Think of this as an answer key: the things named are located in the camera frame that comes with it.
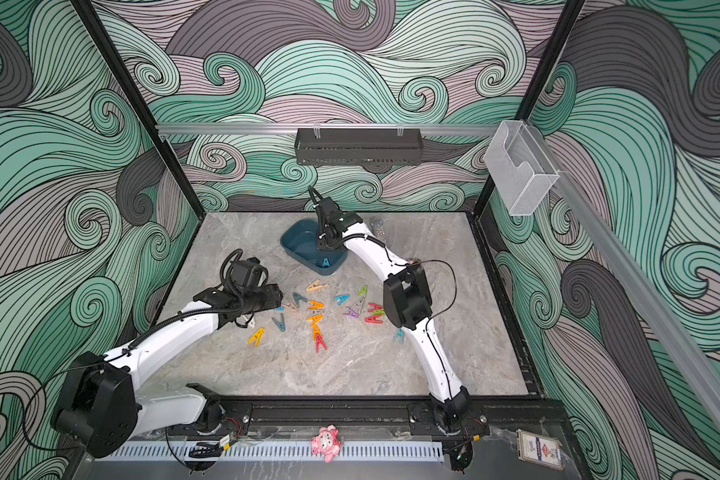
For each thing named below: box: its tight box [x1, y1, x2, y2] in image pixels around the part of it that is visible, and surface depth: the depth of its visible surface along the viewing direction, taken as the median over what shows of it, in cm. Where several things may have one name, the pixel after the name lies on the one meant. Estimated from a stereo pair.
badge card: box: [516, 429, 564, 471], surface depth 69 cm
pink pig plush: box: [311, 423, 341, 463], surface depth 69 cm
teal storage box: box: [280, 219, 348, 276], surface depth 106 cm
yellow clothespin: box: [248, 327, 265, 347], surface depth 89 cm
